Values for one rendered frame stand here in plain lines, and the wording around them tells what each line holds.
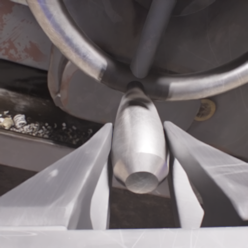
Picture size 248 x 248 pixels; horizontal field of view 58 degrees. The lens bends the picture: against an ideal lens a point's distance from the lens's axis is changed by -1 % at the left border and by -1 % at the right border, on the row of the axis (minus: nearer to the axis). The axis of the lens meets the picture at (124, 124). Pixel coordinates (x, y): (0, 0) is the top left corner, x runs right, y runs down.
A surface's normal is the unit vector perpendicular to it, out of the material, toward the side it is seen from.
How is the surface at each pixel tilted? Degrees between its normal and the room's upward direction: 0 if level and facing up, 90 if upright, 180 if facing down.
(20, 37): 90
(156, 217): 0
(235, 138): 90
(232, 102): 90
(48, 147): 90
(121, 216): 0
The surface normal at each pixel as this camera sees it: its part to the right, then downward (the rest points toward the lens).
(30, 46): 0.00, 0.58
